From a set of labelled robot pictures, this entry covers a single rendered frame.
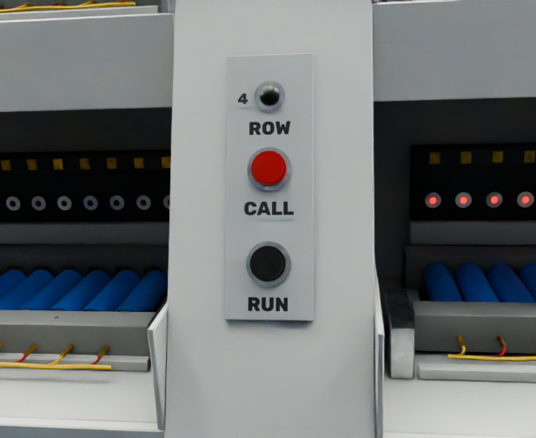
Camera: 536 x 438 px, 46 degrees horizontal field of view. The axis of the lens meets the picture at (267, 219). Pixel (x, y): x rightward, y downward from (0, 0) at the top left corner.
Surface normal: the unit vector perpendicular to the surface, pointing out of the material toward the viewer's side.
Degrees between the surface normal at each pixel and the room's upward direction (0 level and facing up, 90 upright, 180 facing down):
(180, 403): 90
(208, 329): 90
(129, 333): 112
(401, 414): 22
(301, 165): 90
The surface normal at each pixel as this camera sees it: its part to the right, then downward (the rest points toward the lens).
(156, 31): -0.12, 0.28
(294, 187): -0.13, -0.10
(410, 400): -0.04, -0.96
